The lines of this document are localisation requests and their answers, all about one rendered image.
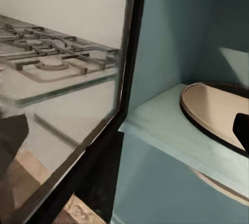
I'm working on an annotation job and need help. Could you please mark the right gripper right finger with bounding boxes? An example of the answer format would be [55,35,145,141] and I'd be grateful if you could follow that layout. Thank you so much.
[232,113,249,154]

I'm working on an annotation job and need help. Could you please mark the microwave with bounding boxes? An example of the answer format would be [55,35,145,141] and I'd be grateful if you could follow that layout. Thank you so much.
[0,0,249,224]

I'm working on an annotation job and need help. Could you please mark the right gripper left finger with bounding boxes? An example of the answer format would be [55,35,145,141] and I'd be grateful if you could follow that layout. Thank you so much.
[0,113,27,175]

